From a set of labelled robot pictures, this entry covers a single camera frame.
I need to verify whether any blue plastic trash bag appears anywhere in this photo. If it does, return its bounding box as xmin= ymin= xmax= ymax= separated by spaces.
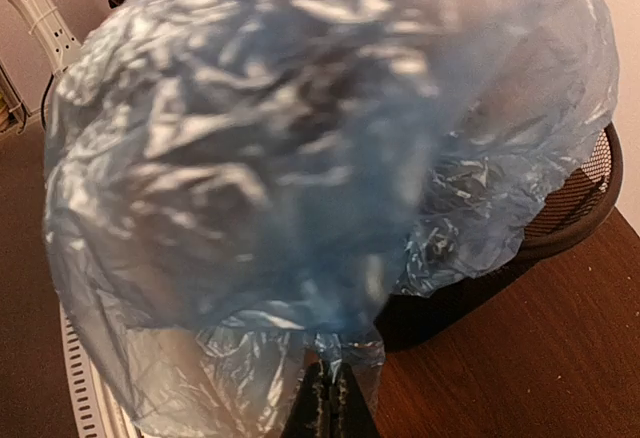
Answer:
xmin=44 ymin=0 xmax=619 ymax=437

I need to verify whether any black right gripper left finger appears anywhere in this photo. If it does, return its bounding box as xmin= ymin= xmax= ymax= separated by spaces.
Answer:
xmin=280 ymin=351 xmax=330 ymax=438

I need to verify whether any black mesh trash bin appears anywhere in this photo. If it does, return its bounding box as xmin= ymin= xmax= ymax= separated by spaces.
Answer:
xmin=376 ymin=124 xmax=623 ymax=353

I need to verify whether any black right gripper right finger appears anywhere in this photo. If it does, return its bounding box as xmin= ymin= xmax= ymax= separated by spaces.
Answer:
xmin=328 ymin=363 xmax=376 ymax=438

